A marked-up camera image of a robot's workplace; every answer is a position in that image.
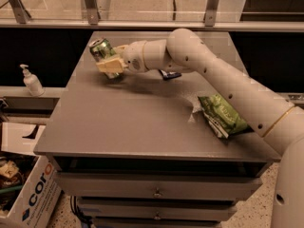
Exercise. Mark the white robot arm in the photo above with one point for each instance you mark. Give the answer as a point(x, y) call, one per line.
point(278, 122)

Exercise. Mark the dark blue snack packet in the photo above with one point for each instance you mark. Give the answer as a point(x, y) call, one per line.
point(169, 75)

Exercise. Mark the white cardboard box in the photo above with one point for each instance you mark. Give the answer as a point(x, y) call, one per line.
point(28, 190)

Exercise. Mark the grey drawer cabinet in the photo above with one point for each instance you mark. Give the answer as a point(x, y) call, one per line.
point(136, 152)

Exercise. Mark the white pump bottle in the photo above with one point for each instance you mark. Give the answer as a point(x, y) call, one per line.
point(32, 82)

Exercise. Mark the green soda can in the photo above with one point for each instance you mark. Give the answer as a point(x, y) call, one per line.
point(101, 49)

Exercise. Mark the green chip bag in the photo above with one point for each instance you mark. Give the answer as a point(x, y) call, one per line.
point(221, 116)

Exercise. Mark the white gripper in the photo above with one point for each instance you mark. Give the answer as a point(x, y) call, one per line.
point(133, 57)

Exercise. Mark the metal window railing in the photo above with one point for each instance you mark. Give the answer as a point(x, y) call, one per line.
point(220, 15)

